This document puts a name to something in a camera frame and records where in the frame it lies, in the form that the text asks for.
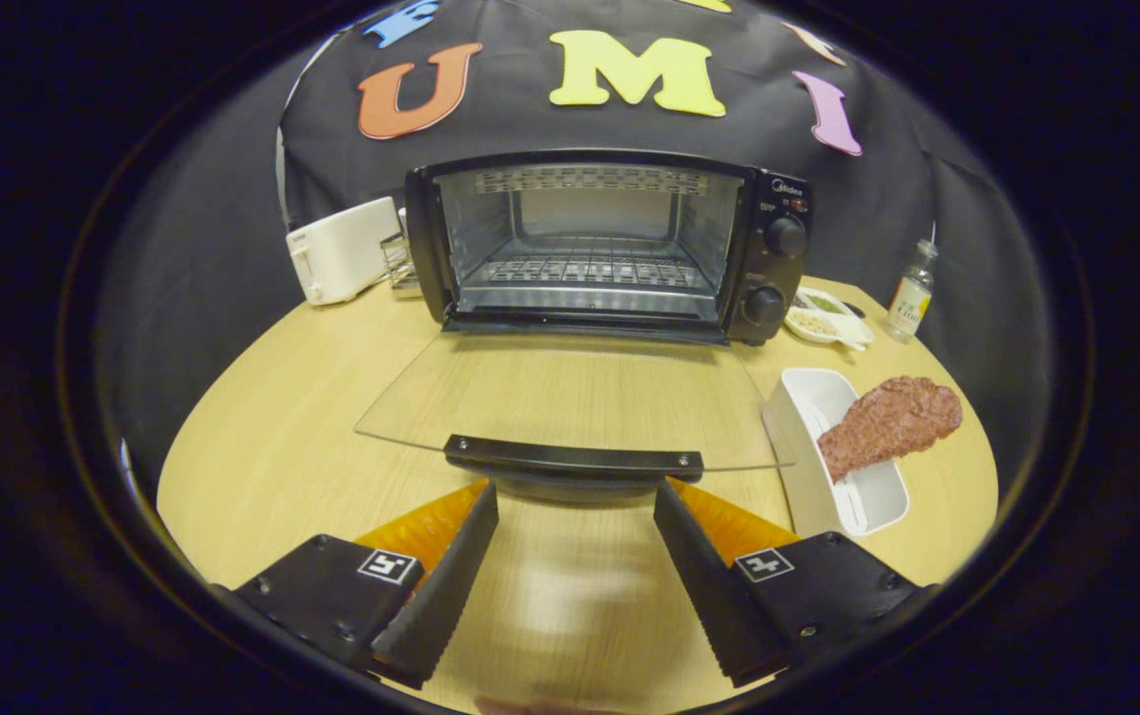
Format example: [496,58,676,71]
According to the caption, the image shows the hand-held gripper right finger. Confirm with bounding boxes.
[653,478,938,688]

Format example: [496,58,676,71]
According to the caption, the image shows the white bread toaster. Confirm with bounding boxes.
[286,197,402,306]

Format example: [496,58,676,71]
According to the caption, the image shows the brown meat steak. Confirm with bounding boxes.
[817,375,963,484]

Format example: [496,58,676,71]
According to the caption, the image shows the clear glass bottle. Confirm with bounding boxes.
[886,238,938,344]

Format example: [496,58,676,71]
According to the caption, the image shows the small metal wire rack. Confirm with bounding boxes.
[381,233,422,297]

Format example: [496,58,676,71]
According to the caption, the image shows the black toaster oven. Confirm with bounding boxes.
[354,149,811,502]

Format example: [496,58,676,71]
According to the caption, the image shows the white rectangular tray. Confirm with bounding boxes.
[762,368,911,538]

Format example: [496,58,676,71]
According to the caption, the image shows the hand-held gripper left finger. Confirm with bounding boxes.
[213,480,499,691]

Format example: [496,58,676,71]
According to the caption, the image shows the white divided condiment dish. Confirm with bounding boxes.
[785,287,875,351]

